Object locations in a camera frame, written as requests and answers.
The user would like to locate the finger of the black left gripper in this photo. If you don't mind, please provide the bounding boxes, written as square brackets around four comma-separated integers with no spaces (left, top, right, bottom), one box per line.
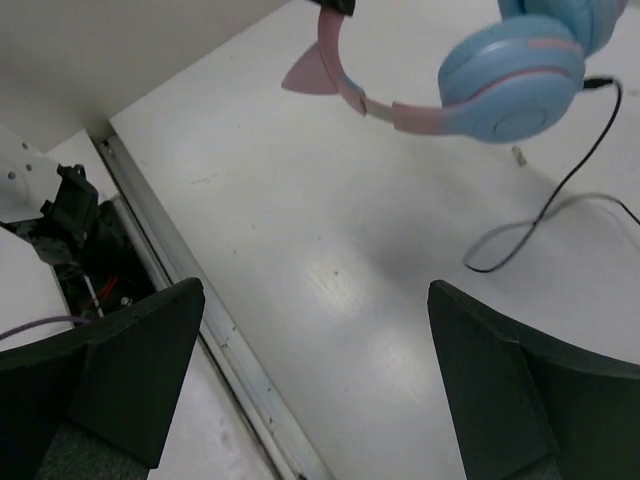
[319,0,356,15]

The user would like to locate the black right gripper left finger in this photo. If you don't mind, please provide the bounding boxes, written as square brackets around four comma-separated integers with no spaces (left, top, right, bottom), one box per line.
[1,278,205,479]

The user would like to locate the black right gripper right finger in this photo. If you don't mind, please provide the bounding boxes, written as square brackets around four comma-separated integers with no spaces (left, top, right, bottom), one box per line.
[427,280,639,479]

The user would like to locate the pink and blue cat-ear headphones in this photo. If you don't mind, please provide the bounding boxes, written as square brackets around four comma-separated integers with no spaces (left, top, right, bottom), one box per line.
[282,1,627,144]

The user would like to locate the thin black headphone cable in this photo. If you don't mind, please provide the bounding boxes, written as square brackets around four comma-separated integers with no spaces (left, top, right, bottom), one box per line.
[462,75,640,274]

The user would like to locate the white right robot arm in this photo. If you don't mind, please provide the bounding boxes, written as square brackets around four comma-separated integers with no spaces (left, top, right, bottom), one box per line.
[1,126,639,479]

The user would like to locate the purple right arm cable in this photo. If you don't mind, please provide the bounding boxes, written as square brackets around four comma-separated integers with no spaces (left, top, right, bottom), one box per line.
[0,314,91,342]

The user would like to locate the aluminium rail at table front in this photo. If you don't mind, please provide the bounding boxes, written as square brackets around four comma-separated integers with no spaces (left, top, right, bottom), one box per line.
[97,133,336,480]

